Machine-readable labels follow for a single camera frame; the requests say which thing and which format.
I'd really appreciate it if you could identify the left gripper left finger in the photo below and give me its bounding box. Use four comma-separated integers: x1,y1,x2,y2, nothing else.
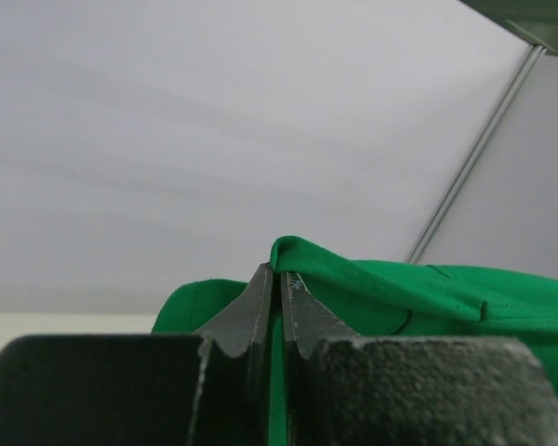
195,263,273,361

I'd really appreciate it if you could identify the green t shirt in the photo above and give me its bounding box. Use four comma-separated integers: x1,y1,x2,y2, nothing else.
151,235,558,446

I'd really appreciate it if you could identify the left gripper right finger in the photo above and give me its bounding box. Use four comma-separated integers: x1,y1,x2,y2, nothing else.
281,272,353,361

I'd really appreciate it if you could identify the right aluminium frame post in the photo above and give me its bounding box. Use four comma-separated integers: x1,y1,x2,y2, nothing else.
405,45,547,264

